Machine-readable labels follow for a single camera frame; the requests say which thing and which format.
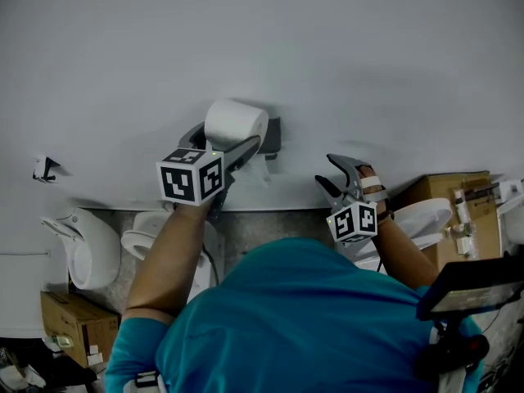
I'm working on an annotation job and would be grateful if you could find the person's right hand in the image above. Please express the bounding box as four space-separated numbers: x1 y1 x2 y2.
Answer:
356 165 391 217

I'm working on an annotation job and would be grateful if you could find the green and white packet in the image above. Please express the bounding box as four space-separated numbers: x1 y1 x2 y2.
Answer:
44 333 75 350

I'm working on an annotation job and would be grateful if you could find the person's right forearm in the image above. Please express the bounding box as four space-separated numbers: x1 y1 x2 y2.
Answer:
372 215 440 291

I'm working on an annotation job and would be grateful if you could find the black chest mount red button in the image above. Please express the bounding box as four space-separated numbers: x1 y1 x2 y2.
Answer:
414 321 490 381

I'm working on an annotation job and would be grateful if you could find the clear plastic packet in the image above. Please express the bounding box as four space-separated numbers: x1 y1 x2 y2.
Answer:
443 220 478 237

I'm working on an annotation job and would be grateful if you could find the white harness strap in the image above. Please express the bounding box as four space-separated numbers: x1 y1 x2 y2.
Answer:
437 368 468 393

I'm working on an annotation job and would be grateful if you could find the person's teal shirt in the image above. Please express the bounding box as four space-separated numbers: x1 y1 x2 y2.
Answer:
103 237 485 393

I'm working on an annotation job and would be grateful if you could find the small white bottle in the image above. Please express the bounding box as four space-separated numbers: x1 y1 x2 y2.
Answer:
451 187 470 225

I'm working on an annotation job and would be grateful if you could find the small brown cardboard box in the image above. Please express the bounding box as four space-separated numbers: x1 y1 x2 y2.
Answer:
39 290 121 369

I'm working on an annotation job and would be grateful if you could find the tangle of black cables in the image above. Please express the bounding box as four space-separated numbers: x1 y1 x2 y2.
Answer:
482 309 524 393

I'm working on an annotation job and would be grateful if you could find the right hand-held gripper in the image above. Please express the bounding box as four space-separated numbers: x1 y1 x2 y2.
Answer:
314 152 379 245

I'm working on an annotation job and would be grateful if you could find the person's left forearm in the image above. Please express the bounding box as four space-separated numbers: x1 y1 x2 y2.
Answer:
122 202 215 328

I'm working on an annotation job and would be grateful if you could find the black bag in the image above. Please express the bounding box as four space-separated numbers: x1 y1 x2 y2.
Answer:
0 337 100 393

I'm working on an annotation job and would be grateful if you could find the large brown cardboard box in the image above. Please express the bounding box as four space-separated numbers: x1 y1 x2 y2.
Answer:
394 170 505 274

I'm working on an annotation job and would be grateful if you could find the black chest-mounted tablet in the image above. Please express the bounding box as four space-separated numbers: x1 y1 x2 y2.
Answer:
416 251 524 323

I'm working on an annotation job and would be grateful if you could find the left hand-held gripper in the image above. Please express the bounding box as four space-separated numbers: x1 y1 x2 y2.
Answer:
155 121 262 221

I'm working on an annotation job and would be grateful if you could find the white cloth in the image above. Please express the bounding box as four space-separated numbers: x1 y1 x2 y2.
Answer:
0 364 47 391

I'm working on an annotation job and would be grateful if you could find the white panel with thin handle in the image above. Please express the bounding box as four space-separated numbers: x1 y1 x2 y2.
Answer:
0 241 70 340

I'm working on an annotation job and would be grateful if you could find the flat black device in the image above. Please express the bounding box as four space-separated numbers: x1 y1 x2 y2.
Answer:
463 182 501 201

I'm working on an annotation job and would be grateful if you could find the black and white buckle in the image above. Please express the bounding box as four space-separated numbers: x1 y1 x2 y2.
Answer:
134 370 161 389

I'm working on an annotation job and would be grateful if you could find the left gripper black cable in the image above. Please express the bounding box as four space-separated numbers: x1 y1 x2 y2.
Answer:
201 245 220 288

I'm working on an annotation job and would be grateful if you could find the rounded white toilet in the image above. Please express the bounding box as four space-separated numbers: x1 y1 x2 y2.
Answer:
39 206 122 291

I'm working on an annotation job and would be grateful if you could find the black wall paper holder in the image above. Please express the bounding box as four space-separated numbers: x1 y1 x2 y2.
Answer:
261 116 284 161

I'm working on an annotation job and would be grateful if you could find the small black wall holder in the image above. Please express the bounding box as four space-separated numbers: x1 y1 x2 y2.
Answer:
32 155 62 184

